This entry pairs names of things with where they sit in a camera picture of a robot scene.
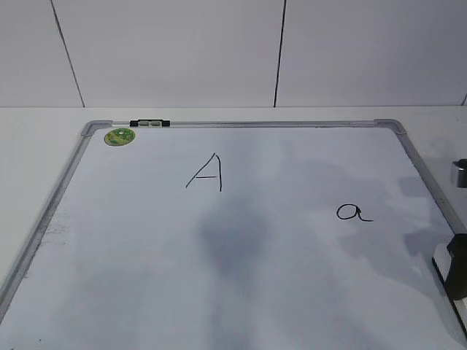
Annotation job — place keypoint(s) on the green round magnet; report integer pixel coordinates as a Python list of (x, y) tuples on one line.
[(119, 137)]

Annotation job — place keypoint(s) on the white whiteboard with grey frame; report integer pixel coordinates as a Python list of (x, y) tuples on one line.
[(249, 235)]

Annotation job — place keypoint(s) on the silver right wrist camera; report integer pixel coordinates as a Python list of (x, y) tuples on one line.
[(459, 173)]

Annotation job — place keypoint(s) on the black whiteboard hanger clip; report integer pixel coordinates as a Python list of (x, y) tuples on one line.
[(149, 123)]

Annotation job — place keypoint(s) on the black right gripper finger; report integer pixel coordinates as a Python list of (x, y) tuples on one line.
[(455, 282)]

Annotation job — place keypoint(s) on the white whiteboard eraser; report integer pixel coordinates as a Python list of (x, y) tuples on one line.
[(441, 262)]

